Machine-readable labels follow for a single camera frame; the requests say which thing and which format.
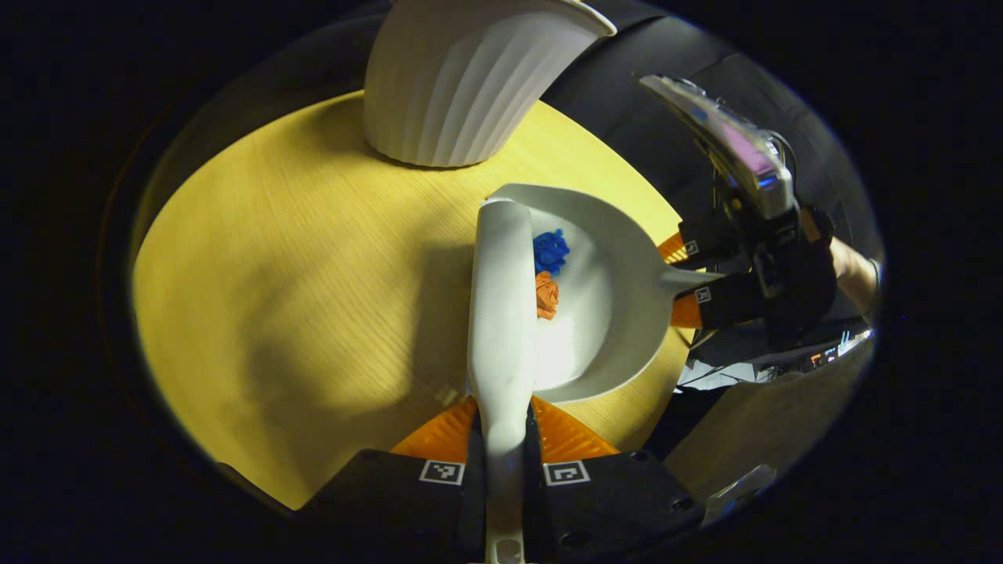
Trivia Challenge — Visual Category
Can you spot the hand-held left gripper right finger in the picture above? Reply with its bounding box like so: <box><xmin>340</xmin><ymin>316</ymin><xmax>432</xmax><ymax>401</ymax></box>
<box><xmin>523</xmin><ymin>396</ymin><xmax>706</xmax><ymax>564</ymax></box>

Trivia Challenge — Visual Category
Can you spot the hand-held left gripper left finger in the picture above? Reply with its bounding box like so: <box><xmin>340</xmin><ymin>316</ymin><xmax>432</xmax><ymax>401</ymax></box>
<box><xmin>298</xmin><ymin>396</ymin><xmax>488</xmax><ymax>564</ymax></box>

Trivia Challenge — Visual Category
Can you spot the white dustpan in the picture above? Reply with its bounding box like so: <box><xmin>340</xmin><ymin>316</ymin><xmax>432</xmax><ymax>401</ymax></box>
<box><xmin>487</xmin><ymin>183</ymin><xmax>726</xmax><ymax>404</ymax></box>

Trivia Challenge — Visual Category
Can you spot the blue paper ball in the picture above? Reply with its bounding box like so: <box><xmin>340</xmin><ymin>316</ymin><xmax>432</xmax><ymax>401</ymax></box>
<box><xmin>533</xmin><ymin>229</ymin><xmax>571</xmax><ymax>277</ymax></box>

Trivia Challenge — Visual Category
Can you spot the orange paper ball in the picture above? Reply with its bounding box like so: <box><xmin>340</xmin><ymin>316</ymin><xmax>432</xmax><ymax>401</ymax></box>
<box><xmin>535</xmin><ymin>270</ymin><xmax>560</xmax><ymax>320</ymax></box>

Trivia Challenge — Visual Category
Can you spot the small white broom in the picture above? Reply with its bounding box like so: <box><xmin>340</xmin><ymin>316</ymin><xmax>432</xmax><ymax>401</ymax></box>
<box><xmin>467</xmin><ymin>198</ymin><xmax>541</xmax><ymax>564</ymax></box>

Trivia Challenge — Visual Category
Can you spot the white ribbed garbage bin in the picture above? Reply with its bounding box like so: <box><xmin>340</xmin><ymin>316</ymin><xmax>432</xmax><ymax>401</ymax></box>
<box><xmin>363</xmin><ymin>0</ymin><xmax>617</xmax><ymax>168</ymax></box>

